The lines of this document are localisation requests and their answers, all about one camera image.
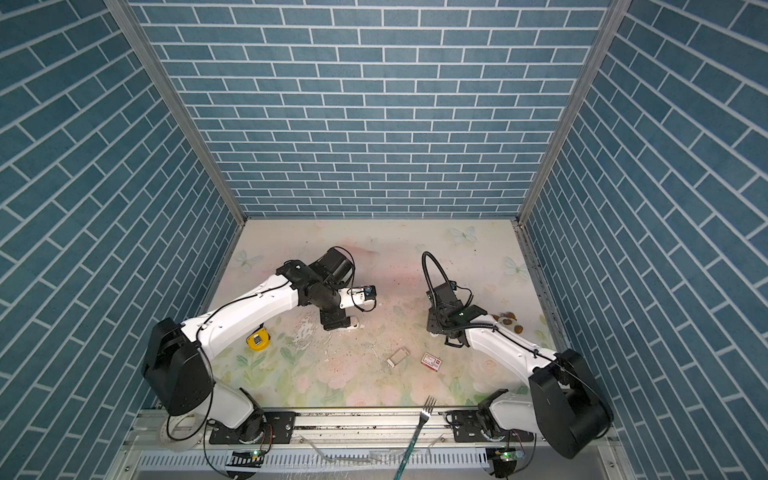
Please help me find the green handled fork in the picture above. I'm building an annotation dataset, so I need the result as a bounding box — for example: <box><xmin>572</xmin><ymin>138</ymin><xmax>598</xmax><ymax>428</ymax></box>
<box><xmin>394</xmin><ymin>395</ymin><xmax>436</xmax><ymax>480</ymax></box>

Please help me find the clear tape roll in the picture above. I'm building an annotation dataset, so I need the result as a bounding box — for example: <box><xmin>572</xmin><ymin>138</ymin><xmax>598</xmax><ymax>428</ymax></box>
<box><xmin>158</xmin><ymin>414</ymin><xmax>203</xmax><ymax>452</ymax></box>

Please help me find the aluminium front rail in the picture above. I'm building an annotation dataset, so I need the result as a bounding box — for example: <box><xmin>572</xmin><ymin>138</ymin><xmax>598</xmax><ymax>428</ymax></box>
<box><xmin>128</xmin><ymin>406</ymin><xmax>613</xmax><ymax>451</ymax></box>

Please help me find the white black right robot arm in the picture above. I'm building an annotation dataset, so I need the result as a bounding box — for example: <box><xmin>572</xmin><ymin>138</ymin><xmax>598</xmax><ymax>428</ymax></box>
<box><xmin>421</xmin><ymin>251</ymin><xmax>614</xmax><ymax>459</ymax></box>

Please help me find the red white staple box sleeve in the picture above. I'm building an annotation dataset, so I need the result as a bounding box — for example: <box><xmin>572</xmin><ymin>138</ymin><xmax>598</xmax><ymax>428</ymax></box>
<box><xmin>420</xmin><ymin>352</ymin><xmax>442</xmax><ymax>372</ymax></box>

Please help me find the aluminium corner post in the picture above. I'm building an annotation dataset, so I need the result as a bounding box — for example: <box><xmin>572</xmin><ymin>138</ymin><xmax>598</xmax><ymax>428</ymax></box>
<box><xmin>104</xmin><ymin>0</ymin><xmax>247</xmax><ymax>227</ymax></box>
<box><xmin>517</xmin><ymin>0</ymin><xmax>631</xmax><ymax>226</ymax></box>

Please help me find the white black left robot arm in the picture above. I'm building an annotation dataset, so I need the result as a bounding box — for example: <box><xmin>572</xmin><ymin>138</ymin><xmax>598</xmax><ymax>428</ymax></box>
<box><xmin>142</xmin><ymin>247</ymin><xmax>377</xmax><ymax>441</ymax></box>

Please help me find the aluminium corner post right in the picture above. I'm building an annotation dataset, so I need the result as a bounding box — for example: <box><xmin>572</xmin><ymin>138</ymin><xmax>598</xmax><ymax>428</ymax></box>
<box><xmin>517</xmin><ymin>0</ymin><xmax>631</xmax><ymax>226</ymax></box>

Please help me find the brown white plush toy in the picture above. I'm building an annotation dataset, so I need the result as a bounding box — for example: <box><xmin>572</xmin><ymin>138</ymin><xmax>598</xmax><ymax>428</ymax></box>
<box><xmin>492</xmin><ymin>312</ymin><xmax>524</xmax><ymax>335</ymax></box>

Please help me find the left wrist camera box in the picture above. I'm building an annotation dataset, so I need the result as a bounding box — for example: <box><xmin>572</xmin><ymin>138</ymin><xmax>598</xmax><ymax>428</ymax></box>
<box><xmin>338</xmin><ymin>285</ymin><xmax>377</xmax><ymax>312</ymax></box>

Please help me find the yellow small object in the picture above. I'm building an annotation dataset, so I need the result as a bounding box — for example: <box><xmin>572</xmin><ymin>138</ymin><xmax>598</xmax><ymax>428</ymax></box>
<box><xmin>246</xmin><ymin>327</ymin><xmax>271</xmax><ymax>352</ymax></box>

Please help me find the aluminium corner post left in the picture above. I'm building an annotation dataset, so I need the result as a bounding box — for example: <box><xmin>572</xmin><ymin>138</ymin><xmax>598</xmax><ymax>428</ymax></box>
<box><xmin>104</xmin><ymin>0</ymin><xmax>247</xmax><ymax>227</ymax></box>

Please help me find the white staple box tray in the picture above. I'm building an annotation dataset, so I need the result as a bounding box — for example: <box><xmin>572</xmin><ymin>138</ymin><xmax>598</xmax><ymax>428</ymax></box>
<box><xmin>386</xmin><ymin>347</ymin><xmax>410</xmax><ymax>368</ymax></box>

